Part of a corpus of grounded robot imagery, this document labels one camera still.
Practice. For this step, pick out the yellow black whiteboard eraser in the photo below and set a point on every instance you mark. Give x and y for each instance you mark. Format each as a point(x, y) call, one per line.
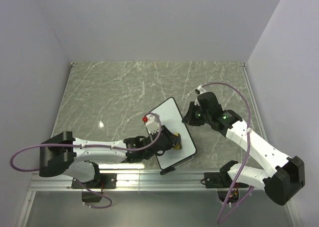
point(177, 142)

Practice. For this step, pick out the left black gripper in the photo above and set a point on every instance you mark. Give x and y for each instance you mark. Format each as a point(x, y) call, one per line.
point(173, 139)

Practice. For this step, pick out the aluminium right side rail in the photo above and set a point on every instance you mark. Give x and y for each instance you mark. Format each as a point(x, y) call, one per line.
point(252, 97)

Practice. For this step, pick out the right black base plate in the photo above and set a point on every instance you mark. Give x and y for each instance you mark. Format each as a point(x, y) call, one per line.
point(216, 180)

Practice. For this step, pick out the white whiteboard black frame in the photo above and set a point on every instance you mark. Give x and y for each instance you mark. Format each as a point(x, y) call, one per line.
point(170, 116)

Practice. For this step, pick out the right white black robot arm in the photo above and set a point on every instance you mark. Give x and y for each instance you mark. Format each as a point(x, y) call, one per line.
point(280, 176)

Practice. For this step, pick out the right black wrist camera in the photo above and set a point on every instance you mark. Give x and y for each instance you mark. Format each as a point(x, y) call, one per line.
point(209, 101)

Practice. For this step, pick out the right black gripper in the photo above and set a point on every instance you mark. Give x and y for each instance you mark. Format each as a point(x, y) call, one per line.
point(188, 119)

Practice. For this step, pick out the aluminium rail front frame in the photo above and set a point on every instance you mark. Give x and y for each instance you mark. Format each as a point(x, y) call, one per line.
point(141, 198)

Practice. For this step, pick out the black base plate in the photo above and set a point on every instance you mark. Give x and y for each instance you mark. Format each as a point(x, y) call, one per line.
point(216, 180)
point(107, 181)

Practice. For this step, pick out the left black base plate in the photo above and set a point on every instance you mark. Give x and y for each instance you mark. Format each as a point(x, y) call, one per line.
point(107, 181)

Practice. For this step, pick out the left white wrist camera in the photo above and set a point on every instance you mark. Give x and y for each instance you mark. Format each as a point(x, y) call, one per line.
point(151, 123)

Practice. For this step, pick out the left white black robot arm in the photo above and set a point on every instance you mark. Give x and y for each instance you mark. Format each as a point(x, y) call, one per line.
point(64, 154)

